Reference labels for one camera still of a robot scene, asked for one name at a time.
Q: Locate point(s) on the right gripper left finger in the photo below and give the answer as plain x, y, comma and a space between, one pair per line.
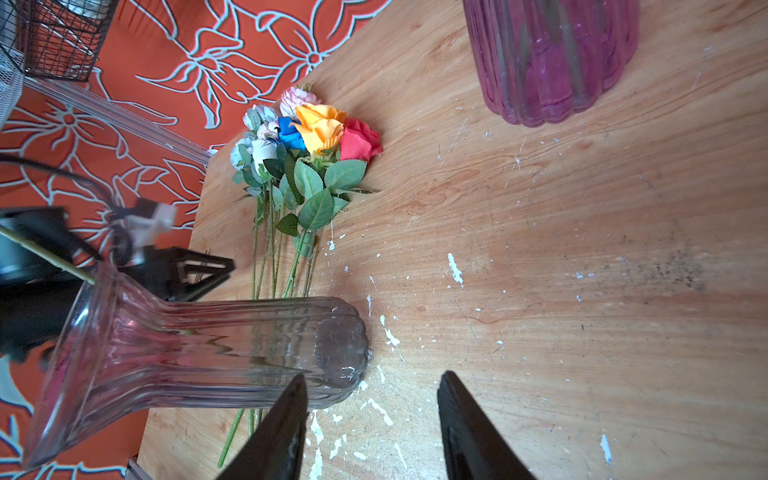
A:
275, 450

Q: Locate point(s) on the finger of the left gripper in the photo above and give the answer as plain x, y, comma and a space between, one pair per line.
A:
177, 264
175, 291

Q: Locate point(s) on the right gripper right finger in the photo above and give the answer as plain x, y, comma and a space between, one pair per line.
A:
473, 447

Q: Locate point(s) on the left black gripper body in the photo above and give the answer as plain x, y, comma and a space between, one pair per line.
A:
36, 296

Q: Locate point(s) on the brown ribbed glass vase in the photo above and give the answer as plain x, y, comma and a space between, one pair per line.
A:
122, 350

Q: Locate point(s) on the purple ribbed glass vase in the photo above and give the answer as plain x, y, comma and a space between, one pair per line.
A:
542, 61

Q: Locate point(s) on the pink rose bunch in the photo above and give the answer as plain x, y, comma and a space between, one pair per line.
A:
252, 155

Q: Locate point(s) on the blue rose stem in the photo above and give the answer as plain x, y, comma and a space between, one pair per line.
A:
288, 135

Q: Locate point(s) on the orange rose stem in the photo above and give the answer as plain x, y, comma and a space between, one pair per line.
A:
318, 187

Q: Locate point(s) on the small magenta rose stem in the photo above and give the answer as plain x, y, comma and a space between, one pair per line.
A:
359, 141

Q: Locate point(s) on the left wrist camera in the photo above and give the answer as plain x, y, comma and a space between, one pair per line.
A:
139, 225

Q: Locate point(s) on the black wire wall basket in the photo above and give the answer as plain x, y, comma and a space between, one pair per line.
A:
54, 40

